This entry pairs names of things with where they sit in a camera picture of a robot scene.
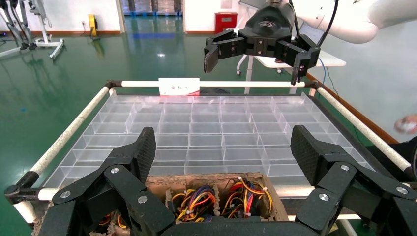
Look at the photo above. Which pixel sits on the brown cardboard divider box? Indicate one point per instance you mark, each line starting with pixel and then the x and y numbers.
pixel 195 179

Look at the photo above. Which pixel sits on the white wheeled stand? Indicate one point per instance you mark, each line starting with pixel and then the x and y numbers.
pixel 45 40

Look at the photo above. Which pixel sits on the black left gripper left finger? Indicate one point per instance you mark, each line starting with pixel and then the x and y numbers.
pixel 130 182

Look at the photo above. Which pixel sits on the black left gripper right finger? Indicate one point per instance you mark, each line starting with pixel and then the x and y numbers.
pixel 329 176

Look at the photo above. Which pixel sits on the clear acrylic divider tray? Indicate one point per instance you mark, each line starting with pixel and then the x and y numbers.
pixel 208 130

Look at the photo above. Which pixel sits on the red cabinet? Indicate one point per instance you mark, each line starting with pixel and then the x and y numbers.
pixel 225 22

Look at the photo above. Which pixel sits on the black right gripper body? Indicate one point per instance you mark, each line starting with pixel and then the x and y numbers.
pixel 270 26

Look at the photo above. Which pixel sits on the goods on blue pallets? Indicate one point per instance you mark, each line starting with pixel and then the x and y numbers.
pixel 153 8

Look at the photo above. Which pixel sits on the person's bare hand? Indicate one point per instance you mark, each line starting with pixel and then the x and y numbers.
pixel 406 124

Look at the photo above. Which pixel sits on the cart frame with white tubes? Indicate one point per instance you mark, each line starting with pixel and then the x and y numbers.
pixel 75 125

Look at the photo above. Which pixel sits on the white desk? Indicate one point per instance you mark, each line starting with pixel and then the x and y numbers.
pixel 325 60

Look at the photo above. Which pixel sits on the person's dark clothing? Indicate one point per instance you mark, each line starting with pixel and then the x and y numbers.
pixel 404 153

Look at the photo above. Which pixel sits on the black orange mouse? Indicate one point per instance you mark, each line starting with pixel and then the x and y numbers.
pixel 279 60

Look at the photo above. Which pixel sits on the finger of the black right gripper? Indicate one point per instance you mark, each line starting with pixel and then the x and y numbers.
pixel 221 47
pixel 303 55

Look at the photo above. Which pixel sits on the white label card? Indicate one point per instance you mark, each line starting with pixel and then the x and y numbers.
pixel 179 86

